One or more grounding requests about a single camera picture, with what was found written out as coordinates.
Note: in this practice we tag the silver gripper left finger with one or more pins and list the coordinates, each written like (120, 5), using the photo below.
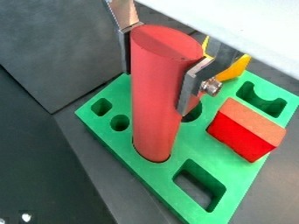
(126, 20)

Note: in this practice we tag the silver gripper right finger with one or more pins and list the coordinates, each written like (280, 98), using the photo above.
(199, 78)

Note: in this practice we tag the red oval cylinder peg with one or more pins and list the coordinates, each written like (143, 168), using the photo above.
(162, 54)

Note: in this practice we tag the green shape sorter board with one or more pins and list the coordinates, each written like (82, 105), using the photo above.
(198, 155)

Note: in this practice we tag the yellow pentagon block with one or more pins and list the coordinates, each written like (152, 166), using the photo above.
(238, 66)

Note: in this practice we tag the red rectangular block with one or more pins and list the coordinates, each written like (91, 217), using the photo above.
(247, 132)

